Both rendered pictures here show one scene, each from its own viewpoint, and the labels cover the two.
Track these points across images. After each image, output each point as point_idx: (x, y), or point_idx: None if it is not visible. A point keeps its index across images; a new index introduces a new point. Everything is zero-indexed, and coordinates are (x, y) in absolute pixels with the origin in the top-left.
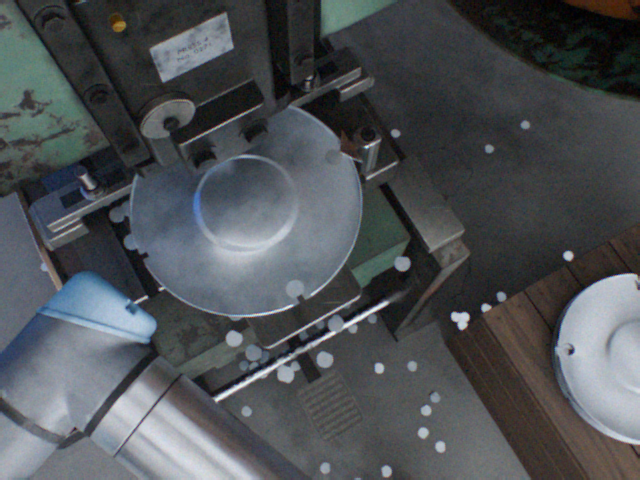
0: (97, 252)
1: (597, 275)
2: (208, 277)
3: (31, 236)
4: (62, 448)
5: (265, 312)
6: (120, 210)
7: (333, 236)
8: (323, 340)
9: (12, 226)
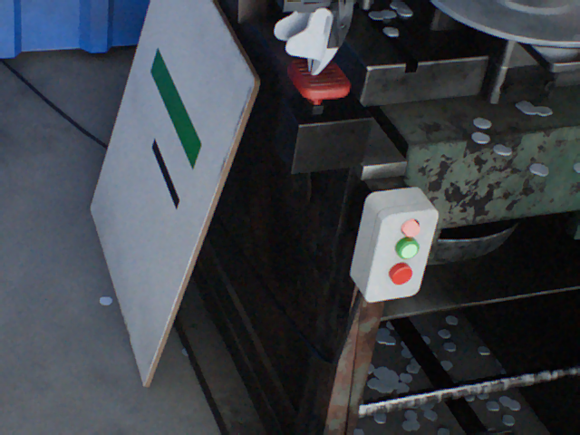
0: (355, 31)
1: None
2: (493, 18)
3: (93, 270)
4: (294, 166)
5: (554, 42)
6: (380, 14)
7: None
8: (497, 386)
9: (71, 256)
